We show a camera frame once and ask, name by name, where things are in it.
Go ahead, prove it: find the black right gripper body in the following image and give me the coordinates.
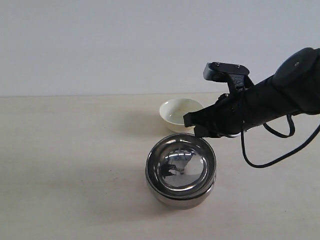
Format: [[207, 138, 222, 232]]
[[214, 74, 300, 138]]

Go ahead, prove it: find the cream white ceramic bowl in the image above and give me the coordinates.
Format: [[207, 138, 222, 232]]
[[159, 98, 204, 133]]

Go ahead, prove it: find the dimpled stainless steel bowl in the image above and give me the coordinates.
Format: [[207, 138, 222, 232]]
[[145, 133, 217, 200]]

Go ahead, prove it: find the smooth stainless steel bowl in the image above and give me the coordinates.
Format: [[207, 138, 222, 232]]
[[145, 172, 217, 210]]

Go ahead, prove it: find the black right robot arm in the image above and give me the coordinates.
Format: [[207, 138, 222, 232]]
[[183, 47, 320, 138]]

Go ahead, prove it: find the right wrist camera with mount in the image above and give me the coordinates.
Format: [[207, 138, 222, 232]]
[[203, 62, 255, 95]]

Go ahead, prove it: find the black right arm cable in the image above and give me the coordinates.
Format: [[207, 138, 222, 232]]
[[239, 113, 320, 169]]

